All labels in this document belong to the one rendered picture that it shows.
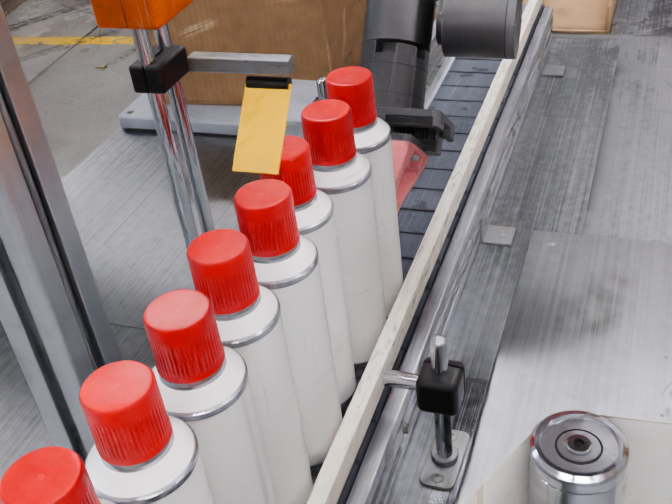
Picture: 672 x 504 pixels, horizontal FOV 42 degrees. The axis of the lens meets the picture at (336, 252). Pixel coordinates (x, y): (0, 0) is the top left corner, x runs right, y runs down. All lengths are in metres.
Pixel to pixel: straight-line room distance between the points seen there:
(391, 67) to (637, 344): 0.28
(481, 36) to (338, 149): 0.19
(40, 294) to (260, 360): 0.15
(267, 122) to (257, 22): 0.57
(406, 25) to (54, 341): 0.36
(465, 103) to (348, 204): 0.47
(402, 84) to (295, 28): 0.39
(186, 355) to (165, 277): 0.48
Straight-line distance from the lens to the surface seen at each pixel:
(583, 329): 0.70
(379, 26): 0.73
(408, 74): 0.72
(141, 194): 1.04
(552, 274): 0.75
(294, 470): 0.55
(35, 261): 0.54
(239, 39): 1.11
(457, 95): 1.05
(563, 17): 1.38
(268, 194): 0.49
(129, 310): 0.86
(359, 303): 0.63
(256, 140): 0.53
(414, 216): 0.83
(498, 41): 0.72
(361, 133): 0.62
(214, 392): 0.43
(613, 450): 0.37
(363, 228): 0.60
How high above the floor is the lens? 1.34
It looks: 35 degrees down
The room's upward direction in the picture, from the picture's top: 8 degrees counter-clockwise
